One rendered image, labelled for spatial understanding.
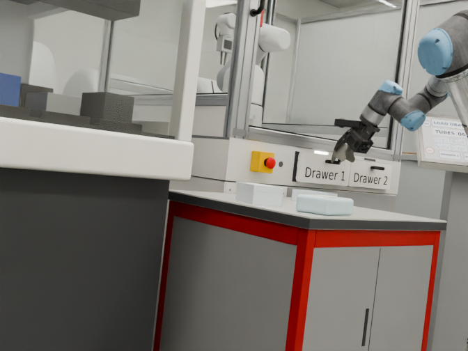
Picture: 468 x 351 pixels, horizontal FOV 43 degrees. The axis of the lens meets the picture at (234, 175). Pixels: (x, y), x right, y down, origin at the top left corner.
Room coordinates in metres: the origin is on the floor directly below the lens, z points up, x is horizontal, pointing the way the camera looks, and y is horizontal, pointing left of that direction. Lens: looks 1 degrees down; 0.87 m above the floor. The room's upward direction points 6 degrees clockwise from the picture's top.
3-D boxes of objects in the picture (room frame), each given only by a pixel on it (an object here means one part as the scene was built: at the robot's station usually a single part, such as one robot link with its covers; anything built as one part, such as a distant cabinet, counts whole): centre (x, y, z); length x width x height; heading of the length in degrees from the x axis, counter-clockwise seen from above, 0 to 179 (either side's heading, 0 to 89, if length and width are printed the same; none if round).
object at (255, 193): (1.62, -0.07, 0.79); 0.13 x 0.09 x 0.05; 22
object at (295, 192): (1.94, -0.27, 0.78); 0.12 x 0.08 x 0.04; 60
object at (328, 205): (1.51, -0.24, 0.78); 0.15 x 0.10 x 0.04; 145
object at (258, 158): (2.05, -0.09, 0.88); 0.07 x 0.05 x 0.07; 132
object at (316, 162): (2.26, -0.34, 0.87); 0.29 x 0.02 x 0.11; 132
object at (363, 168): (2.49, -0.57, 0.87); 0.29 x 0.02 x 0.11; 132
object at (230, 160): (2.67, -0.04, 0.87); 1.02 x 0.95 x 0.14; 132
